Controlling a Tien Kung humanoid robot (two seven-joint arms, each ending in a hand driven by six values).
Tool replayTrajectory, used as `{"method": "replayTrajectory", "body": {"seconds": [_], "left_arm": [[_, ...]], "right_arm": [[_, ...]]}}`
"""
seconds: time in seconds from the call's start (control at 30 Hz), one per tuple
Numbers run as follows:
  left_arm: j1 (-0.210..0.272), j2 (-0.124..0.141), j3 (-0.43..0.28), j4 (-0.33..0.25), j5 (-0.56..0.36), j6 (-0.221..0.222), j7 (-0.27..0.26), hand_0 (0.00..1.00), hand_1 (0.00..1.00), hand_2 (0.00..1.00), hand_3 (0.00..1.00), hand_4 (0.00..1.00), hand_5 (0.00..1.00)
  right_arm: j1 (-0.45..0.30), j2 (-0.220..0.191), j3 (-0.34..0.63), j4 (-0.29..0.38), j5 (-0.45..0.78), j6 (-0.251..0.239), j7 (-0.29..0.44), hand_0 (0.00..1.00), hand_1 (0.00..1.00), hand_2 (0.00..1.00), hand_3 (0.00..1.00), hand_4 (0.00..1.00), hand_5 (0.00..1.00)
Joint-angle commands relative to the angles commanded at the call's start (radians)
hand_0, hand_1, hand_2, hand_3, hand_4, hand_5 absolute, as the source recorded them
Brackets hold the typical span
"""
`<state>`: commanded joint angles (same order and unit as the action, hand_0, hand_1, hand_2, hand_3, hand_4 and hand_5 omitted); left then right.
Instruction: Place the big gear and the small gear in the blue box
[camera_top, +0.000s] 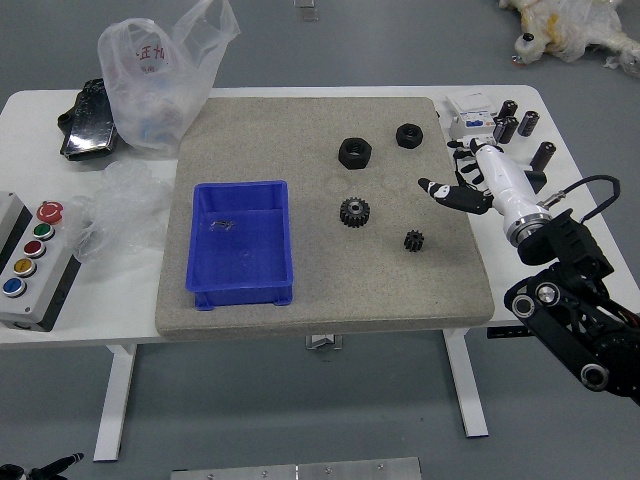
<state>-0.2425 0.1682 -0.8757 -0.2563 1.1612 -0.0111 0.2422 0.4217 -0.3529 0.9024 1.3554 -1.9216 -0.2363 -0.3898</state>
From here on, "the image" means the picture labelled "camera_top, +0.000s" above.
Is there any metal bracket under table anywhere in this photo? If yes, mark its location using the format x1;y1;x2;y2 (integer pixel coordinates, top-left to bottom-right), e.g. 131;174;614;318
305;333;345;351

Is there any plastic-wrapped yellowish bundle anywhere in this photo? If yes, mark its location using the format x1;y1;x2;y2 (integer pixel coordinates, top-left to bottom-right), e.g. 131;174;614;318
498;0;640;79

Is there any grey push-button control box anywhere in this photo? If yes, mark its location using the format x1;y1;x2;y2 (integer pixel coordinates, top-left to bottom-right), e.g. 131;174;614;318
0;191;84;333

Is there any grey metal plate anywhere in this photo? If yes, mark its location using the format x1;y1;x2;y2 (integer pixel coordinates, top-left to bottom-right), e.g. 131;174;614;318
170;457;422;480

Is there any small black hex nut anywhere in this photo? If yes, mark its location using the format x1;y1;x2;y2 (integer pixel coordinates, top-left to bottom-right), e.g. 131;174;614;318
395;123;425;149

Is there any white circuit breaker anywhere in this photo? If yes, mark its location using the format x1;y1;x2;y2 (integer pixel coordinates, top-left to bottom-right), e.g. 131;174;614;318
445;92;501;147

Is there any big black gear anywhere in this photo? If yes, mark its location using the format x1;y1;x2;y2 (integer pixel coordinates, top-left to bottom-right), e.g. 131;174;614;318
339;195;370;230

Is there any blue plastic box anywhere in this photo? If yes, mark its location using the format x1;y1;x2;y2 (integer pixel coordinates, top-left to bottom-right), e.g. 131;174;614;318
184;179;294;311

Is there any big black hex nut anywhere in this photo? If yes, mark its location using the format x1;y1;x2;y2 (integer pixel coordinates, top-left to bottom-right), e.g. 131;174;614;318
337;137;374;170

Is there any grey-brown foam mat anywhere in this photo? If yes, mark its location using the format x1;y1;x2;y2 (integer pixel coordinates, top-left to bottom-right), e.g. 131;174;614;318
154;96;496;342

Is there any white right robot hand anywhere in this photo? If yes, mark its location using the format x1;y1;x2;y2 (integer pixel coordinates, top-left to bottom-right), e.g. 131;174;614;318
417;138;550;231

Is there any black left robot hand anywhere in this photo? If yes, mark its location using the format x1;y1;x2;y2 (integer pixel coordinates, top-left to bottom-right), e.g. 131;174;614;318
0;452;85;480

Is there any white printed plastic bag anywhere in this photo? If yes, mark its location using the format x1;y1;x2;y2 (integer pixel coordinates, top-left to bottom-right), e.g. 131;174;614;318
97;0;242;160

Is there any clear crumpled plastic wrap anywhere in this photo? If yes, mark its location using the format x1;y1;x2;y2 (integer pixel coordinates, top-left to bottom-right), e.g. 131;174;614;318
69;159;174;264

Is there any white table leg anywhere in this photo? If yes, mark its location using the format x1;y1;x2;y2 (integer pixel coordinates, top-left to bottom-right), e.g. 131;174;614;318
93;343;137;462
442;332;489;439

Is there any black plug adapter with cord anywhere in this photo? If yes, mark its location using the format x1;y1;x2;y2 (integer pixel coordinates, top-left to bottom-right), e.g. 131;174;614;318
523;169;549;195

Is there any grey floor fixture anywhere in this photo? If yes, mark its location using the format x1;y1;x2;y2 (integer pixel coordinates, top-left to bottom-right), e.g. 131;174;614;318
292;0;321;22

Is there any black glossy plastic package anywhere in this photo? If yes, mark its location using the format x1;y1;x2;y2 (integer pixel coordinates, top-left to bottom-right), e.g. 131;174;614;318
57;78;119;162

